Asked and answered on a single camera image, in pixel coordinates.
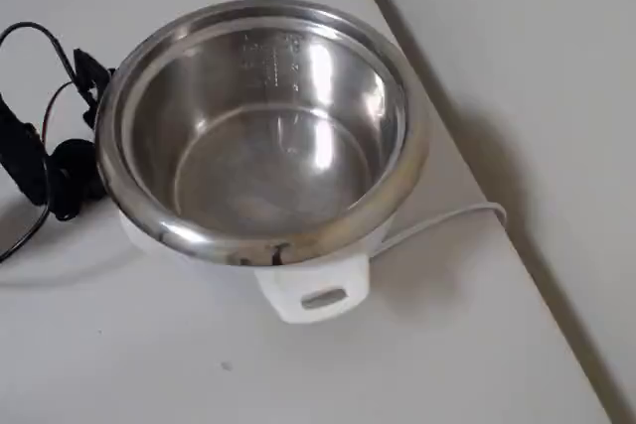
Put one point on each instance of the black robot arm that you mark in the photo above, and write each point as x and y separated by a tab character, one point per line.
22	146

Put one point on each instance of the steel inner pot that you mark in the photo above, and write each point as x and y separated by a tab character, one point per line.
258	171

